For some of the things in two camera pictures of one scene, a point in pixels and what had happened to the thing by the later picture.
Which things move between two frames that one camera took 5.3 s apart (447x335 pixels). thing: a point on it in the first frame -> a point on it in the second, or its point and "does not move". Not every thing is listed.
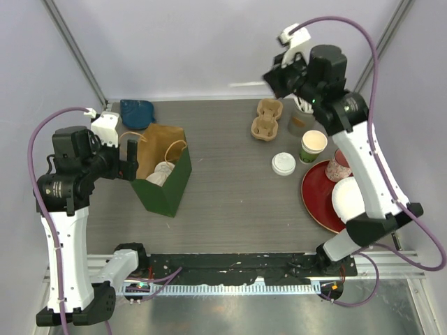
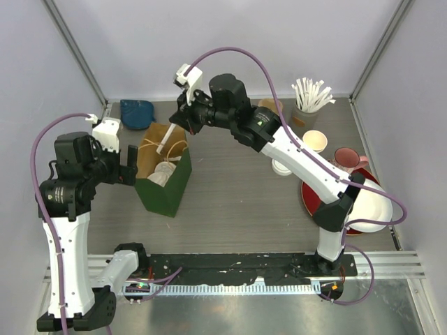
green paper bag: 164,167 does not move
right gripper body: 293,78 -> 202,113
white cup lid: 162,167 does not move
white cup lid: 160,174 does not move
